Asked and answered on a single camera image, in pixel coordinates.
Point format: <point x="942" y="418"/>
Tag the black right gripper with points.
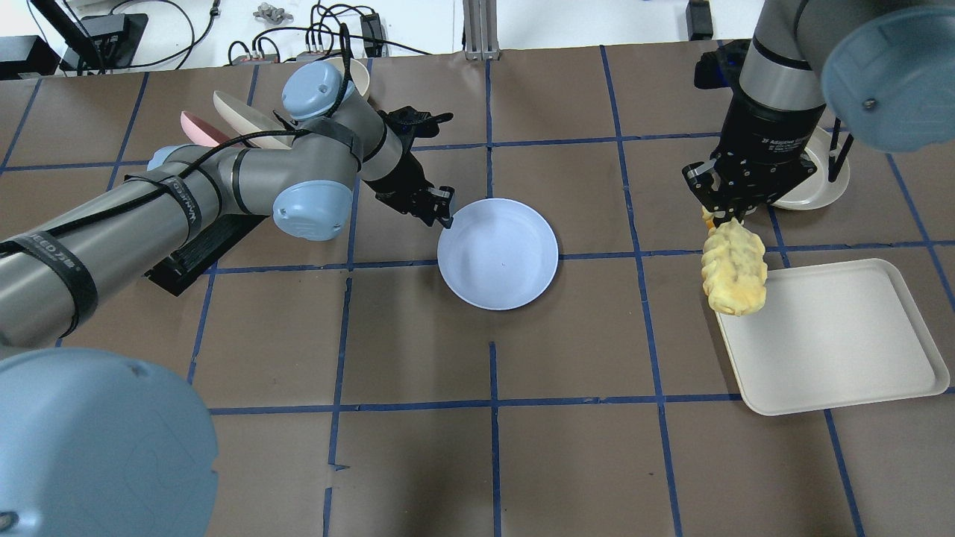
<point x="761" y="133"/>

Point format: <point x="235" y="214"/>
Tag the pink plate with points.
<point x="199" y="131"/>

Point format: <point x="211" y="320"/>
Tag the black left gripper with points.
<point x="404" y="176"/>

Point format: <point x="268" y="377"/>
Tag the cream white plate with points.
<point x="246" y="120"/>

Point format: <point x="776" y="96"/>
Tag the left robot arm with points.
<point x="99" y="444"/>

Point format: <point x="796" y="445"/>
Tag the yellow bread loaf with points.
<point x="733" y="270"/>

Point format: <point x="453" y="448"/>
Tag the cream deep bowl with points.
<point x="358" y="71"/>

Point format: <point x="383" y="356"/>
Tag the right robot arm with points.
<point x="885" y="69"/>

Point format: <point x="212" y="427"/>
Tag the white shallow bowl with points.
<point x="817" y="191"/>

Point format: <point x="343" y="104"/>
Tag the black dish rack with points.
<point x="179" y="270"/>

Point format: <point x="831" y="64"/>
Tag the aluminium frame post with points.
<point x="480" y="30"/>

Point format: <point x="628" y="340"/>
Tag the blue plate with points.
<point x="499" y="254"/>

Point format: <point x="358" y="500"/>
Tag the white rectangular tray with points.
<point x="833" y="335"/>

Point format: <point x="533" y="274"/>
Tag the black monitor stand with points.
<point x="99" y="43"/>

